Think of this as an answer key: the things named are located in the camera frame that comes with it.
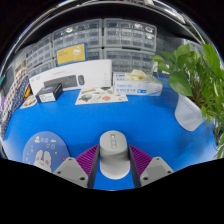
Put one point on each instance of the white and blue glove box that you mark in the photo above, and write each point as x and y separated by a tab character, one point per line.
138	87

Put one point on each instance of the green plant in white pot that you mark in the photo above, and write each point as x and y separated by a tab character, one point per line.
188	113

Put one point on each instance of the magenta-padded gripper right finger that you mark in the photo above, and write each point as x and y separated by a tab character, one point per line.
155	170

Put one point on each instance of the dark wall shelf unit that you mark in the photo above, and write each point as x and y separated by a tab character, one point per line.
100	10

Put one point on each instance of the yellow card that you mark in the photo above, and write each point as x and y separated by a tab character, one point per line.
70	54

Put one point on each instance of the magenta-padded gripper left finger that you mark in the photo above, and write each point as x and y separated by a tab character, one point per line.
71	170

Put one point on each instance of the small black box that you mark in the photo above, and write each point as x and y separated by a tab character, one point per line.
48	93

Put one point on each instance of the grey computer mouse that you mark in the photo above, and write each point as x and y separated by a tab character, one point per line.
114	155

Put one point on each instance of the small printed sticker sheet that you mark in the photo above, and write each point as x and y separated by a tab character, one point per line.
29	101

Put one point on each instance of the red and white checkered cloth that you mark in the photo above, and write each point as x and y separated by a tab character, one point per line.
15	88

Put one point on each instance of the large printed sticker sheet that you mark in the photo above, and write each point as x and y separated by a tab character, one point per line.
100	96

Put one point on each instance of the round blue rabbit-print mouse pad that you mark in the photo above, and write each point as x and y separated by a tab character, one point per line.
43	146

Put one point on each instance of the navy dotted cloth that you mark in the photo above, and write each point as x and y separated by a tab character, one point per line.
18	100

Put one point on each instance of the long white keyboard box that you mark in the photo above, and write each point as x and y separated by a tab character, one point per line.
93	71

